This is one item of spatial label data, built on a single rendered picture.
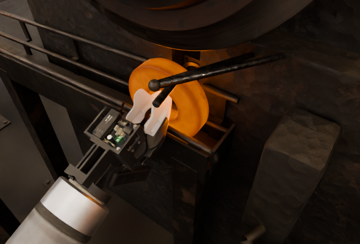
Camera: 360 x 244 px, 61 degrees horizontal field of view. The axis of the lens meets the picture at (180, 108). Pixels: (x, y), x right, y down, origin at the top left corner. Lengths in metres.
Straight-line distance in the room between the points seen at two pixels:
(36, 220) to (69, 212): 0.04
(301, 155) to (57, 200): 0.32
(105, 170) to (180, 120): 0.16
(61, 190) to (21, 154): 1.12
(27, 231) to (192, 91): 0.30
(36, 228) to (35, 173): 1.02
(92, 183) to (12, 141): 1.21
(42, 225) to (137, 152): 0.16
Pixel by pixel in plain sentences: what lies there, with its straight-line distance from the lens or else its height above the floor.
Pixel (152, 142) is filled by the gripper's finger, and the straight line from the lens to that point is 0.49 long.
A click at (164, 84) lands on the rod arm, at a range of 0.33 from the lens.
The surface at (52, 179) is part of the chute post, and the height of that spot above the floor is 0.01.
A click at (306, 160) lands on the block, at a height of 0.80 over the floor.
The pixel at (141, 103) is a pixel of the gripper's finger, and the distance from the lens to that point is 0.52.
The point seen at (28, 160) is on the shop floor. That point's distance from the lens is 1.53.
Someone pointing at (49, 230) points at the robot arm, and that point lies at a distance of 0.45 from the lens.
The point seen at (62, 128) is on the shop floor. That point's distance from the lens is 1.60.
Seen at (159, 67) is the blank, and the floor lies 0.82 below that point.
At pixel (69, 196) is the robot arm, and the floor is 0.74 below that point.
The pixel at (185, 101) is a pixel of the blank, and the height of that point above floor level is 0.77.
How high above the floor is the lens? 1.11
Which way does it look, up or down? 44 degrees down
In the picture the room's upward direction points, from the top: straight up
